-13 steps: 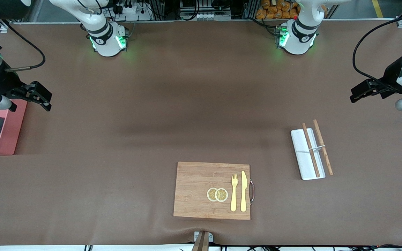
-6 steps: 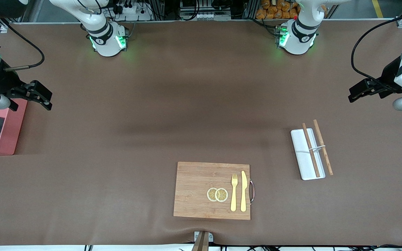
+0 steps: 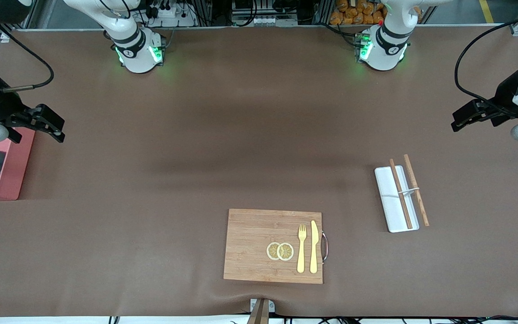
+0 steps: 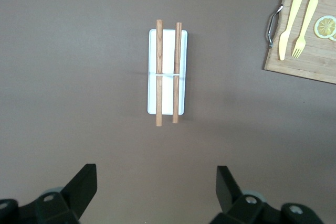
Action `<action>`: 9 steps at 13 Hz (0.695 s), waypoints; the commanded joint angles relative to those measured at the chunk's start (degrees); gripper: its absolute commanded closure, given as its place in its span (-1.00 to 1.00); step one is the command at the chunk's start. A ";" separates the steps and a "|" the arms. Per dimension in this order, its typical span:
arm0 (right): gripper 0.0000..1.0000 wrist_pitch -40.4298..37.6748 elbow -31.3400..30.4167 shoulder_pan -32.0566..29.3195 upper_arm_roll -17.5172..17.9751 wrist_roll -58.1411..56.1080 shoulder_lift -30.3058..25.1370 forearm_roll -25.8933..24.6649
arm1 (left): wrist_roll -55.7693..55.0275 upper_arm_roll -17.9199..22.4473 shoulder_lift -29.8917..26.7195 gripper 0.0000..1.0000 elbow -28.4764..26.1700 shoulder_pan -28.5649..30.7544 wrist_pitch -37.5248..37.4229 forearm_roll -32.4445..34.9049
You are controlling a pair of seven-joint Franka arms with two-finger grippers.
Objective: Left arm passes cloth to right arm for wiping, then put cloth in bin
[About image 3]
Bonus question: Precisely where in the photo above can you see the pink plastic bin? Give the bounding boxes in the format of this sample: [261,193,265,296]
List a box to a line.
[0,127,36,202]

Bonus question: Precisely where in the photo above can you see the wooden rod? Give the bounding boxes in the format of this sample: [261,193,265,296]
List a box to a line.
[389,158,414,230]
[404,154,430,226]

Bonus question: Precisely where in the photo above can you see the white rack tray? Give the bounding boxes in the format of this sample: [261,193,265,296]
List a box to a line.
[375,165,420,233]

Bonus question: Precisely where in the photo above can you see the brown table cover mat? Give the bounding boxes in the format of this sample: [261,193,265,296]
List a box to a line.
[0,25,518,318]

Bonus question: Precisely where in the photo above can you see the orange packaged snacks pile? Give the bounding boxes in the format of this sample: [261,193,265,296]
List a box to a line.
[330,0,421,25]

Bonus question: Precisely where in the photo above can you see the large white power strip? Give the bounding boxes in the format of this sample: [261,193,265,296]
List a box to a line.
[149,4,196,27]

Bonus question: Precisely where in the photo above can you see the yellow plastic knife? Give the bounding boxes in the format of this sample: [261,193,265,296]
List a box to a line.
[310,220,319,274]

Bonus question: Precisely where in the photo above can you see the yellow plastic fork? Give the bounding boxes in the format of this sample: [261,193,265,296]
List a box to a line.
[297,224,307,274]

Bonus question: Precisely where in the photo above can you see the small white power strip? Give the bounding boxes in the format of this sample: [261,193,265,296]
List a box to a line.
[254,16,289,26]

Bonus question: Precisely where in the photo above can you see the black equipment rack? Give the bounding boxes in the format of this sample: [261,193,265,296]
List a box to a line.
[196,0,331,27]

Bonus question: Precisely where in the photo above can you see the bamboo cutting board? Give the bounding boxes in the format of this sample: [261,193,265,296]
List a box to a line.
[224,208,323,284]

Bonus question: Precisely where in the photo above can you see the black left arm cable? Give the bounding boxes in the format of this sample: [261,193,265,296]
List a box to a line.
[455,10,518,118]

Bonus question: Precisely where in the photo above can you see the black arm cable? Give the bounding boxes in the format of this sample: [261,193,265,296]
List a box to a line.
[455,10,518,118]
[0,22,55,93]

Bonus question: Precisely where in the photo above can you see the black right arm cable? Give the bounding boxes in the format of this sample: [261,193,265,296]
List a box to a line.
[0,22,55,93]

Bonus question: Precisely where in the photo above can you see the camera stand bracket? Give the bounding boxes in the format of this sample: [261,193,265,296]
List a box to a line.
[246,298,276,324]

